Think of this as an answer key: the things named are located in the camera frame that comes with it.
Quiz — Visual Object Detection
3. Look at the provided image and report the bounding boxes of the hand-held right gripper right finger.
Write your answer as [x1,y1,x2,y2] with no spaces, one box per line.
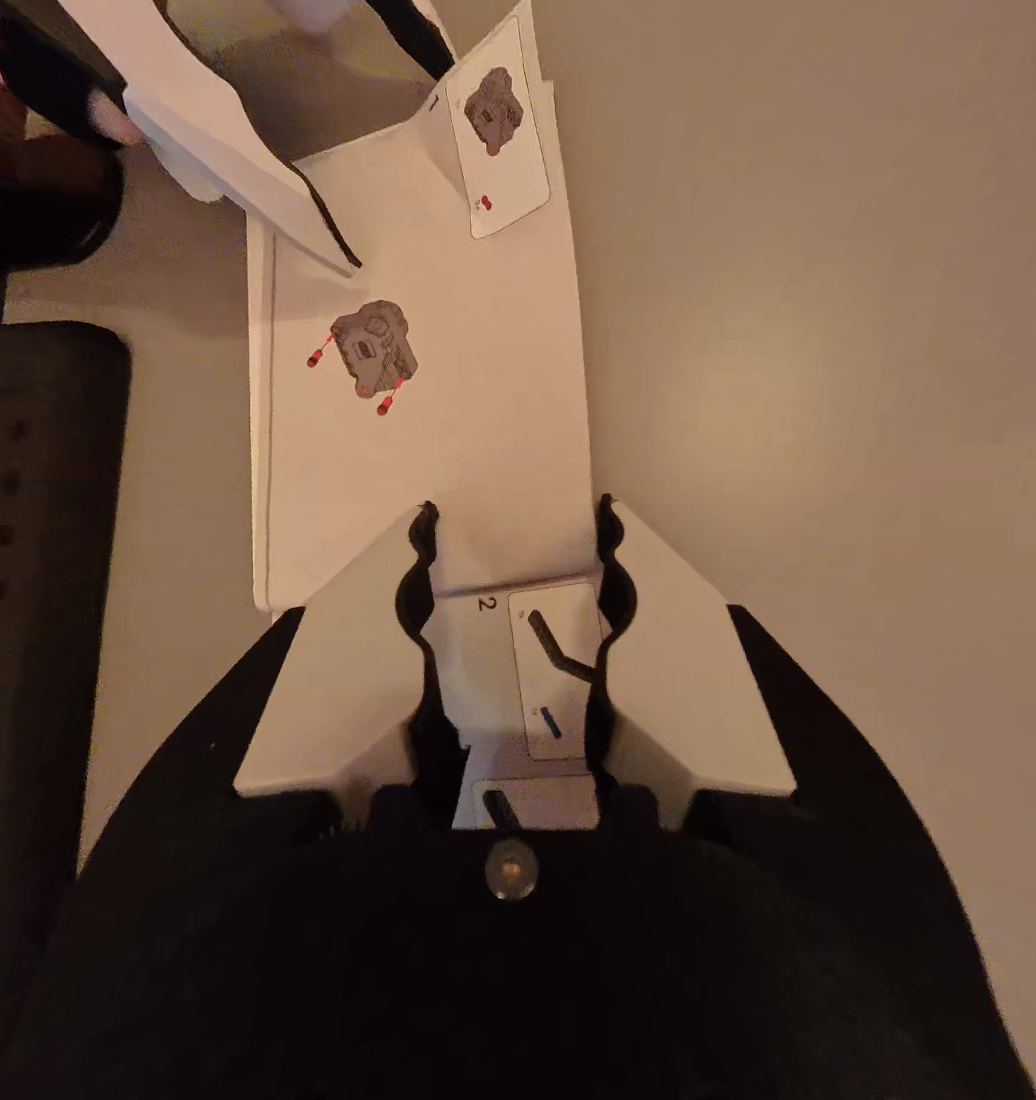
[582,492,796,830]

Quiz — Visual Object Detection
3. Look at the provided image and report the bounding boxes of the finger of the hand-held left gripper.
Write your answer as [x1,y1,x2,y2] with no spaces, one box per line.
[58,0,364,280]
[366,0,461,84]

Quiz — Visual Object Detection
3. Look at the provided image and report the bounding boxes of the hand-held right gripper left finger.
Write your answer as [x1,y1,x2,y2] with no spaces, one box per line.
[234,501,468,830]

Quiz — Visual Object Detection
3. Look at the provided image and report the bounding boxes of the toy truck instruction booklet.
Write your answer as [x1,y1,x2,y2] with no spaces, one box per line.
[248,0,602,830]

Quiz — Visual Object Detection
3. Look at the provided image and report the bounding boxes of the grey desk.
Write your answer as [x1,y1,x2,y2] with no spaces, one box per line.
[2,0,1036,1100]

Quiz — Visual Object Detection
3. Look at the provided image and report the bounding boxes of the person's left hand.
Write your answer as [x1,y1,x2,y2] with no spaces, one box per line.
[87,88,147,149]

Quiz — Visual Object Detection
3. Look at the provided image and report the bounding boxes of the person's black shoe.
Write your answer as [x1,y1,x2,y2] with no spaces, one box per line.
[0,142,125,274]

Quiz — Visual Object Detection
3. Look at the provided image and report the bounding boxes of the black dotted mat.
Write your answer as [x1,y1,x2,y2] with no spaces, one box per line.
[0,322,134,1100]

